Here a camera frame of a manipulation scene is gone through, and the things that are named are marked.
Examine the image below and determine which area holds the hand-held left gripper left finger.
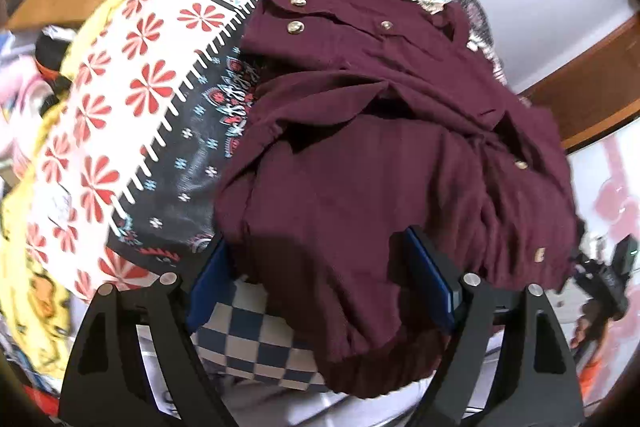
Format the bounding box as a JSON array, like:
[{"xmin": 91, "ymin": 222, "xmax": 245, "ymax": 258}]
[{"xmin": 57, "ymin": 234, "xmax": 241, "ymax": 427}]

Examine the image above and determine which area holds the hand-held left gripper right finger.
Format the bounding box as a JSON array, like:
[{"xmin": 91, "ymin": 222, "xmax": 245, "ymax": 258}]
[{"xmin": 405, "ymin": 227, "xmax": 583, "ymax": 427}]

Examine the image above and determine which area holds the maroon button shirt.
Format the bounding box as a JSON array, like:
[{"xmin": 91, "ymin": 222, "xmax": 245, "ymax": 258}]
[{"xmin": 212, "ymin": 0, "xmax": 588, "ymax": 400}]

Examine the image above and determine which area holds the red orange item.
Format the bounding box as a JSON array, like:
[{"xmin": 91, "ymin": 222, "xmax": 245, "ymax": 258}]
[{"xmin": 572, "ymin": 314, "xmax": 640, "ymax": 400}]

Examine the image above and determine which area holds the yellow cartoon blanket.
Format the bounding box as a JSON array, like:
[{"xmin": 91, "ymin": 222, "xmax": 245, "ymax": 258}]
[{"xmin": 0, "ymin": 0, "xmax": 151, "ymax": 370}]

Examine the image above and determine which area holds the wooden door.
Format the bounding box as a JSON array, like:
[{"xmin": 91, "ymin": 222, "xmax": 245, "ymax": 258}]
[{"xmin": 517, "ymin": 14, "xmax": 640, "ymax": 152}]

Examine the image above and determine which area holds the patchwork bedspread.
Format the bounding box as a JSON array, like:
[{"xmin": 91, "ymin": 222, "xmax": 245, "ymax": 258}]
[{"xmin": 25, "ymin": 0, "xmax": 511, "ymax": 393}]

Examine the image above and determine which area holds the black plush toy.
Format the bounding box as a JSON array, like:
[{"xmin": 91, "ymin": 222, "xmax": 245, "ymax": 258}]
[{"xmin": 34, "ymin": 26, "xmax": 78, "ymax": 84}]

